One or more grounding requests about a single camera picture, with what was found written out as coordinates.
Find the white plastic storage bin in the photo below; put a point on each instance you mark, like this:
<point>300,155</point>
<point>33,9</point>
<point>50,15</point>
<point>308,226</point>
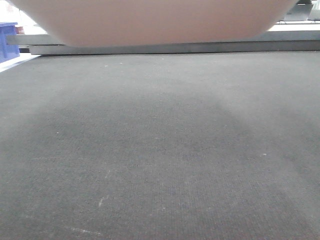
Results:
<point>112,23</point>

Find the open grey laptop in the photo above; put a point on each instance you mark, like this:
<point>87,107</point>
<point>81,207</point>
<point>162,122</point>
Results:
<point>300,12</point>

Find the grey metal table rail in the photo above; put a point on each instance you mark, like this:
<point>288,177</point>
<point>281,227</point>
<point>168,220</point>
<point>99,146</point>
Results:
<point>271,41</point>

